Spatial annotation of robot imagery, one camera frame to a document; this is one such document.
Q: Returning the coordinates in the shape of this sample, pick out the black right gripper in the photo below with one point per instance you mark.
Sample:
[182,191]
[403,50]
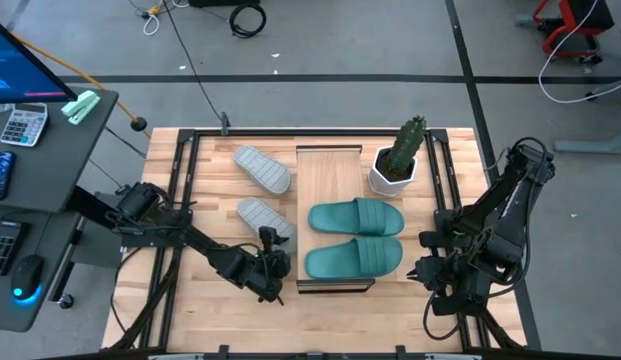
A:
[450,280]

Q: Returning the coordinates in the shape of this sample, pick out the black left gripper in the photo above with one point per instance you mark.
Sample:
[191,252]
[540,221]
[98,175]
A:
[267,275]

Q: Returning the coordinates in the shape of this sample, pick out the grey rubber slide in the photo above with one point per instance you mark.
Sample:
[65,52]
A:
[255,215]
[262,170]

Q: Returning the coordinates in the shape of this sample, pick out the green rubber slide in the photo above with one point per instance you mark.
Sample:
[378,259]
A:
[340,217]
[340,260]

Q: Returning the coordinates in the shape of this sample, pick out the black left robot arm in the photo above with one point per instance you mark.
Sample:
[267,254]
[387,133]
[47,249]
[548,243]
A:
[210,250]

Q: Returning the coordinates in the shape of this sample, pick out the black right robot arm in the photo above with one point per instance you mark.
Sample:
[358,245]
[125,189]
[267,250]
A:
[510,200]

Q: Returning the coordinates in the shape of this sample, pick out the white plant pot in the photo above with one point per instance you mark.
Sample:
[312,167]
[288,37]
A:
[390,187]

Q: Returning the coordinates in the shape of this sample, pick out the grey desk foot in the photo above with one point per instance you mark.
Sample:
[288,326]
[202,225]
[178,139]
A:
[590,146]

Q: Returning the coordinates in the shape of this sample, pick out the black desk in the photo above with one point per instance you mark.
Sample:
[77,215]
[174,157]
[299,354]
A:
[55,170]

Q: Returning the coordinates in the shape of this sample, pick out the mint green stapler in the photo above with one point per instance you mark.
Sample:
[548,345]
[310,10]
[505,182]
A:
[80,107]

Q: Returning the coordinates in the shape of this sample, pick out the black computer mouse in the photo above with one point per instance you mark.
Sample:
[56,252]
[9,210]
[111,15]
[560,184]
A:
[26,277]

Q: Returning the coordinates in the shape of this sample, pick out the black keyboard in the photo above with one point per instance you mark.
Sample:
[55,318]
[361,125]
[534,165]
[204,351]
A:
[2,247]

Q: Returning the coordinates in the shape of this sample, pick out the grey calculator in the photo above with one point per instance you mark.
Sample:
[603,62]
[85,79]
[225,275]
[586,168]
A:
[24,125]

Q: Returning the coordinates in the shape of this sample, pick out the dark smartphone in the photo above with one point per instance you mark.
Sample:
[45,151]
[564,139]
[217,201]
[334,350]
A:
[0,175]

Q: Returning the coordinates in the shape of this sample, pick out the red and black cart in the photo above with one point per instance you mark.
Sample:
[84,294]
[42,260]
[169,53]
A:
[572,25]

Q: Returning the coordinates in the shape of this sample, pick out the desk computer monitor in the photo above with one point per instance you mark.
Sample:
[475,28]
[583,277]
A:
[20,70]

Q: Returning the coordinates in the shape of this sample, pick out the wooden shelf with black frame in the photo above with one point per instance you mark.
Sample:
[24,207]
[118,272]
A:
[330,175]

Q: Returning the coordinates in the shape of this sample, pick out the black aluminium table frame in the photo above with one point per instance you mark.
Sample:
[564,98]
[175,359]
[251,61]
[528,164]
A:
[290,132]

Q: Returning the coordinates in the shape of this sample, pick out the small black clamp post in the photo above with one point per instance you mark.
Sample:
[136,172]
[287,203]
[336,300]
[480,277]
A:
[224,124]

